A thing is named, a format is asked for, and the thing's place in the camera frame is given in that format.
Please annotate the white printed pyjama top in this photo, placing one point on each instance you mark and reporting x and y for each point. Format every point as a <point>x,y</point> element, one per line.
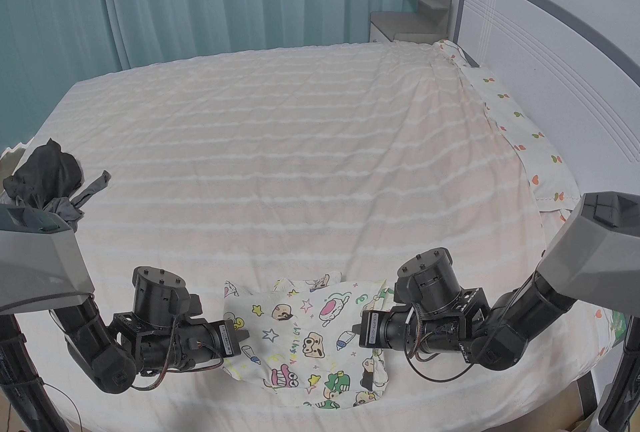
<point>300,345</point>

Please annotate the bed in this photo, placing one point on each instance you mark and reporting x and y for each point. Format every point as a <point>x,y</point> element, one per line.
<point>300,145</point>

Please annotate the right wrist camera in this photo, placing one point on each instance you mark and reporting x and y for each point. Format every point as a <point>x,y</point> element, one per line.
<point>401,290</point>

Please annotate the white heart printed pillow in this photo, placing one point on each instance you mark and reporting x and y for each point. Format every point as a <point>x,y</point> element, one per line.
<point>530,145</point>

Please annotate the black garment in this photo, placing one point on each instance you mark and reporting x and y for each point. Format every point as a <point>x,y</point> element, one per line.
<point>45,175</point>

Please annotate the dark grey garment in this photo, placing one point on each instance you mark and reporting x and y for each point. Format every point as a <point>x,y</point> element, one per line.
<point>75,207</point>

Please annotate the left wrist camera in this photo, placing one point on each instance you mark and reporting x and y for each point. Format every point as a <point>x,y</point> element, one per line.
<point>195,305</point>

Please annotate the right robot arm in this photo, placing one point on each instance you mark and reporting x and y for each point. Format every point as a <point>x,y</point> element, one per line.
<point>550,290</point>

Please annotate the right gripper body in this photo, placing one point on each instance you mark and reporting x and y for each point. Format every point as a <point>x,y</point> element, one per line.
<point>382,330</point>

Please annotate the grey bedside table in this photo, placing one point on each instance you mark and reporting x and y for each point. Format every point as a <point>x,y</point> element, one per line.
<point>400,19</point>

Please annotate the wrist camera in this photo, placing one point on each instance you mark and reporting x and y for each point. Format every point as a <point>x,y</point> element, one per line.
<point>195,305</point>
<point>401,290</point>

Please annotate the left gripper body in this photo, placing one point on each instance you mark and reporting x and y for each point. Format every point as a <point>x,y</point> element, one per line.
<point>217,342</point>

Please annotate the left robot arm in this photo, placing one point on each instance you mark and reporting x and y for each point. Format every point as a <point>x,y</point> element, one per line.
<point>100,345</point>

